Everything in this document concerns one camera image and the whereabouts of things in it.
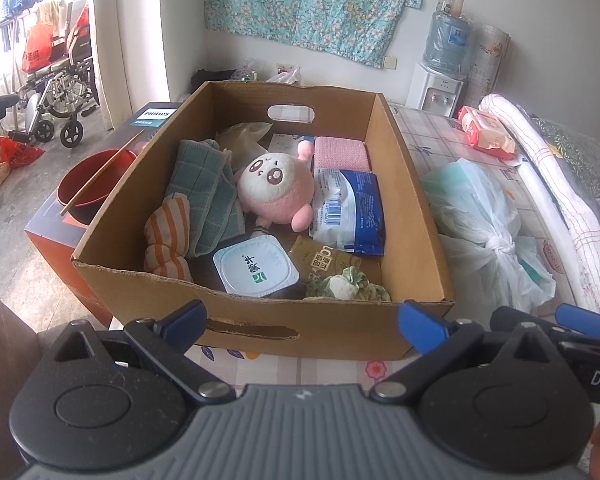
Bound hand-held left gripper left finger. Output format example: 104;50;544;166
51;300;237;405

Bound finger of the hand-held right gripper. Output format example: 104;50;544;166
490;306;566;346
555;304;600;340

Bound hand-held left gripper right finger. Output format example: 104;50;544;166
371;300;558;405

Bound green white cloth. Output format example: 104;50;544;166
304;266;392;303

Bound cardboard box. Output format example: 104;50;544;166
71;80;456;362

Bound white tub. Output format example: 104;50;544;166
212;236;301;298

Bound orange striped cloth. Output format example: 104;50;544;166
143;195;195;283

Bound brown packet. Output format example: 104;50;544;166
287;236;366;285

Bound blue white packet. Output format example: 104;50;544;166
309;167;387;257

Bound green checked towel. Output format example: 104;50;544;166
162;139;247;259

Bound pink plush toy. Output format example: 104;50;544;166
235;140;316;241

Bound pink cloth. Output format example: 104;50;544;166
312;136;373;173

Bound pale yellow packet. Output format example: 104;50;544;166
215;121;273;161

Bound white knotted plastic bag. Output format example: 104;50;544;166
420;157;557;313

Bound grey printed quilt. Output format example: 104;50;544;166
527;125;600;241

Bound orange Philips box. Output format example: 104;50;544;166
24;102;186;331

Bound red bowl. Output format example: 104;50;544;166
57;147;140;226

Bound white striped towel blanket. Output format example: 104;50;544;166
477;92;600;311

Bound green leaf print pillow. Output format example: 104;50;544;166
530;117;600;201

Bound wooden chopstick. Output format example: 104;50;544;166
59;131;147;217

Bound red wet wipes pack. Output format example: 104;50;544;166
455;105;517;161

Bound wheelchair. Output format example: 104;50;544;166
7;0;101;150

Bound black cloth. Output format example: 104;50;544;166
190;69;236;92

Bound rolled floral mat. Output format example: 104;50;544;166
467;24;511;108

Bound clear plastic bag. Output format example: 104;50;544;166
230;57;261;81

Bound blue water jug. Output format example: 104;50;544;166
422;10;478;78

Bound hanging red plastic bag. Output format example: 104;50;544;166
20;24;56;73

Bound hanging blue clothes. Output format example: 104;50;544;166
1;0;56;18

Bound teal floral wall cloth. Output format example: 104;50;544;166
204;0;427;68

